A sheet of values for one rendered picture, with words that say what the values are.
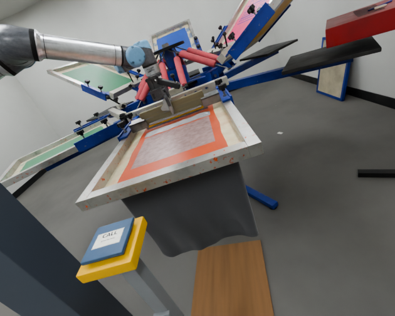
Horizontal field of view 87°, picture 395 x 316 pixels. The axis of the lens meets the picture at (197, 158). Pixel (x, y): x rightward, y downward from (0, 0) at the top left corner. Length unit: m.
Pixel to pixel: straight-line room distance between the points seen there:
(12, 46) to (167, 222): 0.76
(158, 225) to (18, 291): 0.56
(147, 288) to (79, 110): 5.66
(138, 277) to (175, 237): 0.36
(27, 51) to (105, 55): 0.23
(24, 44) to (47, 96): 5.46
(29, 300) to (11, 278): 0.13
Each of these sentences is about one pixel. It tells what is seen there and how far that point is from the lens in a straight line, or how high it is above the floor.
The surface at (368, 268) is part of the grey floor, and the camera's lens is 1.52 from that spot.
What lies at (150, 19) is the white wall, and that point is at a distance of 5.32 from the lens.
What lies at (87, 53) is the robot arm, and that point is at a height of 1.37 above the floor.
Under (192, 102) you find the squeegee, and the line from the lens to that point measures 1.13.
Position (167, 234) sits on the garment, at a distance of 0.92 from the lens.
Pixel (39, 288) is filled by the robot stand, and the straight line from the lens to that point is 1.09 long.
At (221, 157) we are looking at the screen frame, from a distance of 0.59.
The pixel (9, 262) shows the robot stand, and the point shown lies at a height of 0.87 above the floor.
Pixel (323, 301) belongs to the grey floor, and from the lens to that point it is 1.40.
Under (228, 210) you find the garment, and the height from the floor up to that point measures 0.69.
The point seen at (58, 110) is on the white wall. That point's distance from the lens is 6.34.
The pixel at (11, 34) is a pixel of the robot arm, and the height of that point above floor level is 1.48.
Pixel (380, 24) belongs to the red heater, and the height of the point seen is 1.06.
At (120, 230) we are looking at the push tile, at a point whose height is 0.97.
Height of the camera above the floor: 1.27
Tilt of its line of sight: 27 degrees down
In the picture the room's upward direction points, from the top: 22 degrees counter-clockwise
